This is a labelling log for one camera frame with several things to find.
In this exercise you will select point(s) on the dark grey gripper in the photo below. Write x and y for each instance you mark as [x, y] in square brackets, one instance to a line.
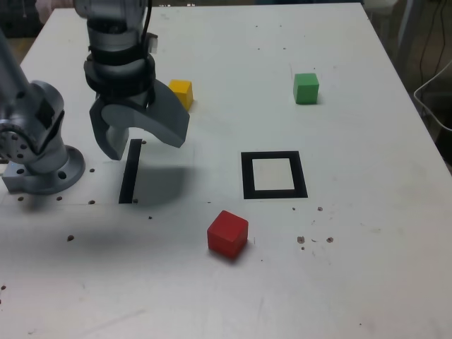
[123, 99]

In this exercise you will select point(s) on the yellow cube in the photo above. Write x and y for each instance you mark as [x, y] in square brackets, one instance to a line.
[185, 92]

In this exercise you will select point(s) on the red cube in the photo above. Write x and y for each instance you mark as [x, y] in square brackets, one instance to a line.
[226, 234]

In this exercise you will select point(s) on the green cube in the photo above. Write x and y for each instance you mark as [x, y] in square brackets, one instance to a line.
[306, 90]

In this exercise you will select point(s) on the black tape square outline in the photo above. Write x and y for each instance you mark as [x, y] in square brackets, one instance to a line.
[247, 176]

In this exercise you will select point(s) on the black tape strip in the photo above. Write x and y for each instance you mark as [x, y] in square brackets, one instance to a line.
[130, 173]

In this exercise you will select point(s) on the white stool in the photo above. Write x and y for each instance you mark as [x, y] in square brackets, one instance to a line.
[381, 5]

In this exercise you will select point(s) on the white post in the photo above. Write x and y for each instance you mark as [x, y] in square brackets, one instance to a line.
[406, 31]

